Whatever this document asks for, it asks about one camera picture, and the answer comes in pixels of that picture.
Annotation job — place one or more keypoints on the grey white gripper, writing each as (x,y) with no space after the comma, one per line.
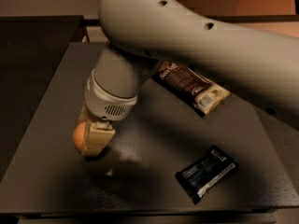
(105,104)

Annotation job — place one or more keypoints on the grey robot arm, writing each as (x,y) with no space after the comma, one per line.
(144,33)

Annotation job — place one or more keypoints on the brown white snack bag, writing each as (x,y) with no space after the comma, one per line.
(192,88)

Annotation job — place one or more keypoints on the black blue snack packet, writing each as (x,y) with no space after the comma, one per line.
(198,178)

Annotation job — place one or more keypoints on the orange fruit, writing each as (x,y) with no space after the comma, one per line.
(78,136)

